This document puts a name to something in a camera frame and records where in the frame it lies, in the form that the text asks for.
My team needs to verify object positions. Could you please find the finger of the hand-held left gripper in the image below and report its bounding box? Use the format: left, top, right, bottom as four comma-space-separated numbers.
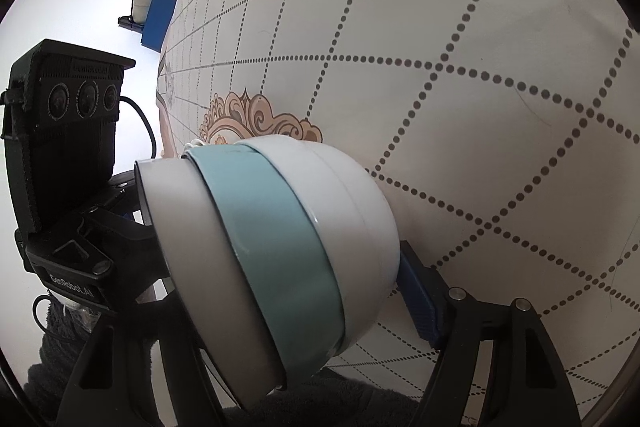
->
80, 211, 167, 281
107, 169, 144, 210

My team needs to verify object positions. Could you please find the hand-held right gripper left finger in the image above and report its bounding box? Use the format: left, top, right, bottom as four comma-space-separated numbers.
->
60, 287, 236, 427

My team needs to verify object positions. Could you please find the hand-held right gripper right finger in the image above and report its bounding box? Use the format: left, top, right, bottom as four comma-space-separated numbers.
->
397, 239, 583, 427

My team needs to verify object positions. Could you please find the small white bowl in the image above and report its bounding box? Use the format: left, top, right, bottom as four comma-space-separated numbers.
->
134, 157, 288, 410

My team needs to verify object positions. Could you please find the light blue bowl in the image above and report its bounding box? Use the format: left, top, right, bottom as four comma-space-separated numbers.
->
181, 144, 346, 390

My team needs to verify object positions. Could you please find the person's left forearm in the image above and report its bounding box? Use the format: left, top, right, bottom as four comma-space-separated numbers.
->
22, 302, 101, 413

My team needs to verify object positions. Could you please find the blue box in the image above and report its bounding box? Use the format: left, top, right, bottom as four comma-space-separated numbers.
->
141, 0, 177, 52

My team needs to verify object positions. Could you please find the floral dotted-grid tablecloth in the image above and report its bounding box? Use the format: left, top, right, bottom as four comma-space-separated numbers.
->
157, 0, 638, 413

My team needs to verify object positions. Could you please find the black cable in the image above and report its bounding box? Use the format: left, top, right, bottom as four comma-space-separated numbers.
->
117, 96, 157, 158

